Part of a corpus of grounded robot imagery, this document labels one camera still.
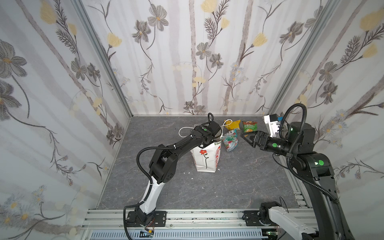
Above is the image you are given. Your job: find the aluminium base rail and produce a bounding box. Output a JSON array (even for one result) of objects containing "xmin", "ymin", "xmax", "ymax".
[{"xmin": 77, "ymin": 208, "xmax": 318, "ymax": 240}]

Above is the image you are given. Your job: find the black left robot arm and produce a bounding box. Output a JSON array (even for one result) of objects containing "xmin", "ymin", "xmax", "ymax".
[{"xmin": 135, "ymin": 120, "xmax": 223, "ymax": 225}]

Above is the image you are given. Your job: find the green snack packet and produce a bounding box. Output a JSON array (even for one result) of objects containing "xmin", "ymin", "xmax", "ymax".
[{"xmin": 243, "ymin": 121, "xmax": 258, "ymax": 133}]

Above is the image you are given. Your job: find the white slotted cable duct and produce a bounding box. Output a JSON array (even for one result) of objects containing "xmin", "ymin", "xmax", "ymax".
[{"xmin": 89, "ymin": 229, "xmax": 268, "ymax": 240}]

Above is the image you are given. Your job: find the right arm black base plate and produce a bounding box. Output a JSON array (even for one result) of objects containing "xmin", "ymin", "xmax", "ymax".
[{"xmin": 242, "ymin": 210, "xmax": 278, "ymax": 227}]

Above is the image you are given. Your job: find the yellow snack packet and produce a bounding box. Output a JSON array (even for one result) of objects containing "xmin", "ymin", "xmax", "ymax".
[{"xmin": 224, "ymin": 120, "xmax": 241, "ymax": 131}]

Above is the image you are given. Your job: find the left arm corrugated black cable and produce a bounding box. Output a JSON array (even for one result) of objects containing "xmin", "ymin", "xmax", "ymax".
[{"xmin": 122, "ymin": 112, "xmax": 215, "ymax": 240}]

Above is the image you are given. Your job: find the right corner aluminium post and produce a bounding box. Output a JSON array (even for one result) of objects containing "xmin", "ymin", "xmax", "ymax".
[{"xmin": 268, "ymin": 0, "xmax": 341, "ymax": 115}]

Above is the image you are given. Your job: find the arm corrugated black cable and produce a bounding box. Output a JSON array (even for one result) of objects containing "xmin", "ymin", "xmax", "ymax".
[
  {"xmin": 278, "ymin": 103, "xmax": 340, "ymax": 205},
  {"xmin": 122, "ymin": 112, "xmax": 215, "ymax": 240}
]

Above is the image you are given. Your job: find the left corner aluminium post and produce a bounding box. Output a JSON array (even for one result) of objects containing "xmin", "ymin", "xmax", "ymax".
[{"xmin": 70, "ymin": 0, "xmax": 133, "ymax": 118}]

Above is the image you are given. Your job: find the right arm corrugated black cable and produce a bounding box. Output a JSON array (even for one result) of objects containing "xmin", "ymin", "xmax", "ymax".
[{"xmin": 278, "ymin": 103, "xmax": 340, "ymax": 205}]

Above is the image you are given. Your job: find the white paper bag red flower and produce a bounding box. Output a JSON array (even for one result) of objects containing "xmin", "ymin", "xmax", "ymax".
[{"xmin": 178, "ymin": 119, "xmax": 234, "ymax": 173}]

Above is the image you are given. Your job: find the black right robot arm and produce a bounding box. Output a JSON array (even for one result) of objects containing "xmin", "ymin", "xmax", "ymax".
[{"xmin": 241, "ymin": 122, "xmax": 354, "ymax": 240}]

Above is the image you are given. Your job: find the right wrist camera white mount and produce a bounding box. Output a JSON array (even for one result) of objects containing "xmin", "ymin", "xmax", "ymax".
[{"xmin": 263, "ymin": 114, "xmax": 283, "ymax": 138}]

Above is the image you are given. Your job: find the white teal candy packet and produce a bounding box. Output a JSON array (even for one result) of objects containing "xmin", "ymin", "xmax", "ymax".
[{"xmin": 222, "ymin": 129, "xmax": 238, "ymax": 152}]

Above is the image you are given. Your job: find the small green circuit board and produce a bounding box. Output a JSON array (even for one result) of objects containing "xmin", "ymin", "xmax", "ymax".
[{"xmin": 139, "ymin": 230, "xmax": 154, "ymax": 238}]

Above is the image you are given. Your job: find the corner aluminium post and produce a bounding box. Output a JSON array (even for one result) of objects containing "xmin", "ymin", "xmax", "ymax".
[
  {"xmin": 70, "ymin": 0, "xmax": 133, "ymax": 118},
  {"xmin": 268, "ymin": 0, "xmax": 341, "ymax": 115}
]

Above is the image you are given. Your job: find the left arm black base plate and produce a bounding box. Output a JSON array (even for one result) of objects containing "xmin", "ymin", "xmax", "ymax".
[{"xmin": 125, "ymin": 210, "xmax": 167, "ymax": 228}]

